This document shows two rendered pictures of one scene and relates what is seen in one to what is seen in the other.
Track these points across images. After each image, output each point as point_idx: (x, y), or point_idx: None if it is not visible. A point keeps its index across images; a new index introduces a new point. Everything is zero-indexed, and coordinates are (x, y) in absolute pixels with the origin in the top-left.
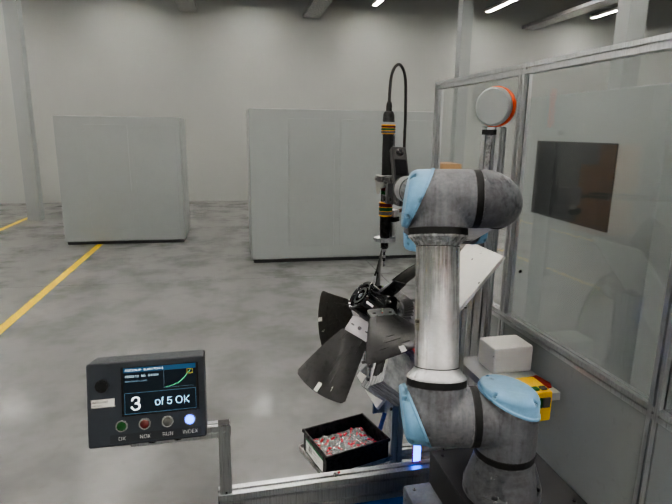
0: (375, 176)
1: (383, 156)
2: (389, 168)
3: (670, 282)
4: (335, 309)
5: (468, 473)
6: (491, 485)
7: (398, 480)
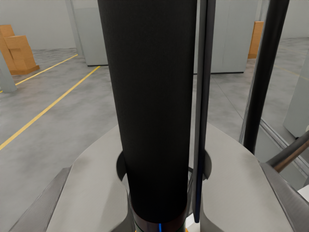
0: (47, 192)
1: (101, 21)
2: (160, 129)
3: None
4: (134, 224)
5: None
6: None
7: None
